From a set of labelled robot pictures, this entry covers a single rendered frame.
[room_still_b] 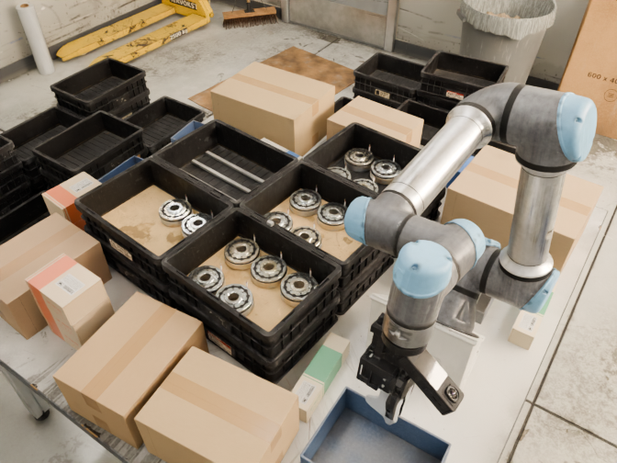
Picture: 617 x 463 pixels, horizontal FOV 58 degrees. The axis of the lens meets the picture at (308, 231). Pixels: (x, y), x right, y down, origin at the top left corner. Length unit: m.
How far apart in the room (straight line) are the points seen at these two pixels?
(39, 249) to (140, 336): 0.48
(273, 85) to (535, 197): 1.38
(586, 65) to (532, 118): 2.94
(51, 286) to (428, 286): 1.08
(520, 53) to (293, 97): 1.91
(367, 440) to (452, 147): 0.54
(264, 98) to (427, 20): 2.49
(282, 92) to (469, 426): 1.41
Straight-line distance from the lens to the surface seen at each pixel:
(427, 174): 0.98
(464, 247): 0.86
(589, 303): 2.92
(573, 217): 1.86
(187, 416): 1.35
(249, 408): 1.34
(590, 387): 2.63
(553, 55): 4.32
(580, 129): 1.11
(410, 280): 0.77
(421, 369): 0.89
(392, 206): 0.92
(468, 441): 1.52
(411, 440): 1.06
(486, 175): 1.93
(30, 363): 1.76
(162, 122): 3.17
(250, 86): 2.34
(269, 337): 1.36
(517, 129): 1.13
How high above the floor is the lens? 2.02
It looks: 43 degrees down
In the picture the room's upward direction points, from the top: straight up
